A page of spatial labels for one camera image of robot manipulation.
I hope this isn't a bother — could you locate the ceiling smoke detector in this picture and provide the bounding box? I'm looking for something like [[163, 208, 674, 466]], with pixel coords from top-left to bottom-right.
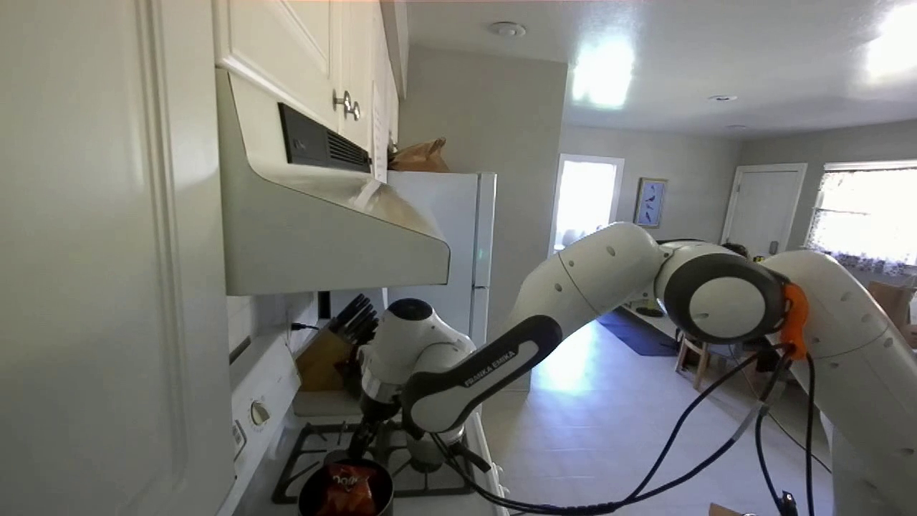
[[488, 19, 530, 40]]

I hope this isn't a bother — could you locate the bright curtained window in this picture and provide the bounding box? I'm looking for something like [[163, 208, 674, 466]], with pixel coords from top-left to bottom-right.
[[806, 158, 917, 271]]

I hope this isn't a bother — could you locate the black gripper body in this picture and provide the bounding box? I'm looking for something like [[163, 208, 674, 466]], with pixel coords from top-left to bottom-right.
[[356, 385, 412, 441]]

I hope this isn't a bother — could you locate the steel saucepan with lid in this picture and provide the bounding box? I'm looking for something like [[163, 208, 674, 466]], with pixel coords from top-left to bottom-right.
[[408, 431, 495, 480]]

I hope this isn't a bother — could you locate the white gas stove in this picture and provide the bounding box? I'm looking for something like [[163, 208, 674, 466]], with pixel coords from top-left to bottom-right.
[[221, 334, 511, 516]]

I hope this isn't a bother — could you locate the cardboard box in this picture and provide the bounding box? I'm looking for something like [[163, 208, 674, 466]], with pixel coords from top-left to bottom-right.
[[863, 275, 917, 327]]

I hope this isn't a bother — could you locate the white refrigerator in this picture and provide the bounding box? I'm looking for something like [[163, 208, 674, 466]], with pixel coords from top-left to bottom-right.
[[385, 170, 501, 351]]

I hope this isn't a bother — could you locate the orange cable clip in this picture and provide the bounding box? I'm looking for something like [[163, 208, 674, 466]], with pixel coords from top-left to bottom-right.
[[780, 279, 815, 364]]

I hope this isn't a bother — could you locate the white upper cabinet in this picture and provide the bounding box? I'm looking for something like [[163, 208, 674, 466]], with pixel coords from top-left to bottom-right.
[[209, 0, 389, 155], [0, 0, 237, 516]]

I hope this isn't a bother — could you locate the blue floor rug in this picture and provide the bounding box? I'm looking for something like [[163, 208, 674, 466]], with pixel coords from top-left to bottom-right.
[[600, 307, 683, 358]]

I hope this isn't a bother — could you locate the wooden knife block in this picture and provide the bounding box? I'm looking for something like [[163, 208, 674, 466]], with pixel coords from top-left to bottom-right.
[[292, 289, 385, 394]]

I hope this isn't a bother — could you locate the white range hood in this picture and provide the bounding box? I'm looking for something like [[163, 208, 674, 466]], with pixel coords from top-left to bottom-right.
[[213, 66, 452, 299]]

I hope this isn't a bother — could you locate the framed wall picture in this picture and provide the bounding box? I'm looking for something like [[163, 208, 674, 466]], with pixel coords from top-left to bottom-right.
[[634, 175, 670, 232]]

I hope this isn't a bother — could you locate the orange chip packet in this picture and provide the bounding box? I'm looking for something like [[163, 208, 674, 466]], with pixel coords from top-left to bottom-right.
[[319, 460, 382, 516]]

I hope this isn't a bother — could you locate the dark green kettle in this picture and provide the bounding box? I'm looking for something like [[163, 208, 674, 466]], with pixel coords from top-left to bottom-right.
[[342, 334, 379, 403]]

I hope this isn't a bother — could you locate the black stove burner grate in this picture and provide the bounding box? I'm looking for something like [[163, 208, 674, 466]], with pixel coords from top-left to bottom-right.
[[269, 417, 481, 502]]

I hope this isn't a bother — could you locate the wooden stool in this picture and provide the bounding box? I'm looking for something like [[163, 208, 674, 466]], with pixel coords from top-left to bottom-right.
[[674, 334, 716, 387]]

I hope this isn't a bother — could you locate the white room door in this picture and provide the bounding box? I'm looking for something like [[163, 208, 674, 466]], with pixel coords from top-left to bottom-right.
[[719, 160, 810, 259]]

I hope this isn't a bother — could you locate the brown paper bag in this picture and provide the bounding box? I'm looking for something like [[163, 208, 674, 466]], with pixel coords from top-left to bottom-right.
[[386, 135, 452, 175]]

